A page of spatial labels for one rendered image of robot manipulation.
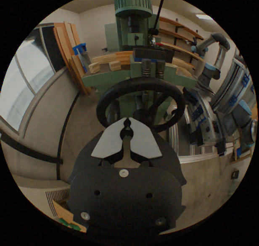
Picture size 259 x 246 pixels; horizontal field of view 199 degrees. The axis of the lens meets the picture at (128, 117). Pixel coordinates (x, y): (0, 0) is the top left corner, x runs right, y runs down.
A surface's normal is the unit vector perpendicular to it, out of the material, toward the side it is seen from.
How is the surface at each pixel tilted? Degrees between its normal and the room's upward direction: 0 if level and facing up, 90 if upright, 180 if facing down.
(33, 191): 90
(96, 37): 90
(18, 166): 90
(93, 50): 90
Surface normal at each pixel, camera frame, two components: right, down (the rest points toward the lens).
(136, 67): 0.00, 0.84
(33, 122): 1.00, -0.07
